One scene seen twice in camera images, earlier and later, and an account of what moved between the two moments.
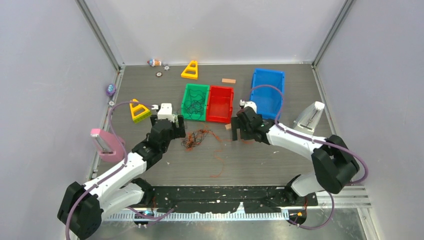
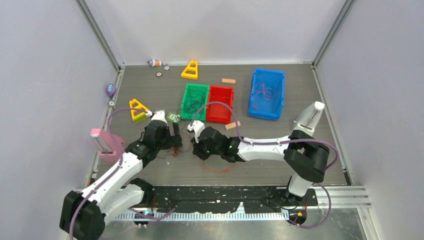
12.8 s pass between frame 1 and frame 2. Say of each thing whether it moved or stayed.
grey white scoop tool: stayed
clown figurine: stayed
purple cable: moved
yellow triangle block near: stayed
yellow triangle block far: stayed
